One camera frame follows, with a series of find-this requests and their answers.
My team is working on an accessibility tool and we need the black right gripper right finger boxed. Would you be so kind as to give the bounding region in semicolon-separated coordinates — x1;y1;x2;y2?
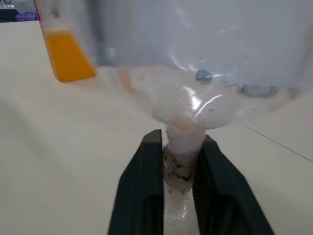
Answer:
192;134;275;235

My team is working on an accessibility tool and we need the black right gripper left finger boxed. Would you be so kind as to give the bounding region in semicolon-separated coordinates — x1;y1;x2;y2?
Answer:
107;129;164;235

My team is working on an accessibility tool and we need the clear plastic bottle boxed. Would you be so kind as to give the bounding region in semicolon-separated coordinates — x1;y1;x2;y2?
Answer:
88;0;313;227

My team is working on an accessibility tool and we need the clear bottle of orange liquid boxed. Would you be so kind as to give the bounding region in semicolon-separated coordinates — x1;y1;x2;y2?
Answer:
33;0;96;83

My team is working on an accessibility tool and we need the purple toy car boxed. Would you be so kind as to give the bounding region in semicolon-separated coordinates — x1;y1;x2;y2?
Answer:
15;11;39;22

